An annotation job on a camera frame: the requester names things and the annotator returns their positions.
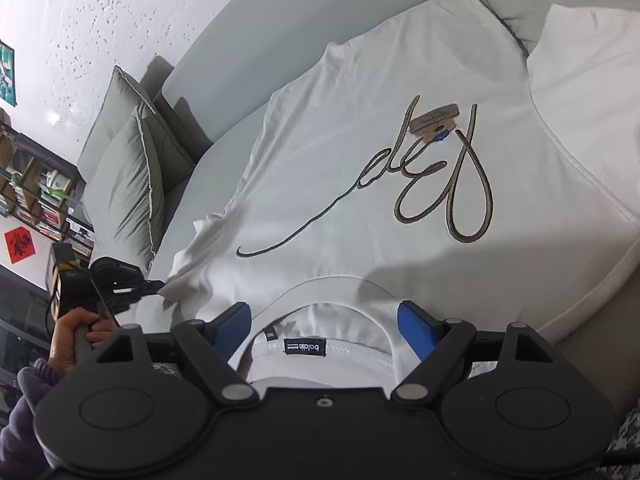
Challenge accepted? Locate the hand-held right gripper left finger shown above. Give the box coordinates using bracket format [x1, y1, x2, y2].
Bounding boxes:
[75, 302, 261, 408]

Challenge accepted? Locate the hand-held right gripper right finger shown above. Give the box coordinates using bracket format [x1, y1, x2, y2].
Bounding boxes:
[390, 300, 568, 407]

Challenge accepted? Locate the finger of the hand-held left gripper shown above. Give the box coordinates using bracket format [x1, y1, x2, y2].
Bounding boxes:
[106, 292, 153, 317]
[114, 280, 166, 295]

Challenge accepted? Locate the white t-shirt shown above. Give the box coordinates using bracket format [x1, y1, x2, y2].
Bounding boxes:
[165, 0, 640, 387]

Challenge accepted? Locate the person's left forearm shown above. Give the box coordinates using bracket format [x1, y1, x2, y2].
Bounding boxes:
[0, 357, 67, 480]

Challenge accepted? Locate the person's left hand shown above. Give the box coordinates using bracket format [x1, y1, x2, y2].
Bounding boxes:
[49, 308, 118, 376]

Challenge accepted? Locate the dark glass door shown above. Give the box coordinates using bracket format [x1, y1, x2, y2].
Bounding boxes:
[0, 265, 55, 411]

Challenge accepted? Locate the wooden bookshelf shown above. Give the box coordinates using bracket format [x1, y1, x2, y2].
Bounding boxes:
[0, 120, 97, 263]

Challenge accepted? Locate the grey pillow with piping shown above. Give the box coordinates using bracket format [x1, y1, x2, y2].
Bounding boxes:
[82, 102, 168, 273]

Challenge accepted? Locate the large grey pillow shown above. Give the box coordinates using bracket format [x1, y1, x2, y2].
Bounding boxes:
[77, 66, 197, 196]

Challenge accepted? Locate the grey sofa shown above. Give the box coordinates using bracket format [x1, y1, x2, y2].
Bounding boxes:
[75, 0, 640, 413]

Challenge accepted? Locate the houndstooth patterned rug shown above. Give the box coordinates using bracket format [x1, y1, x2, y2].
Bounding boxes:
[616, 404, 640, 480]

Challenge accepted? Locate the red paper wall decoration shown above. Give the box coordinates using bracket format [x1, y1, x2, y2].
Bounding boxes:
[4, 227, 39, 265]

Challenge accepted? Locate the teal wall picture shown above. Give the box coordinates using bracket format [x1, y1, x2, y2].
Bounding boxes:
[0, 40, 19, 107]

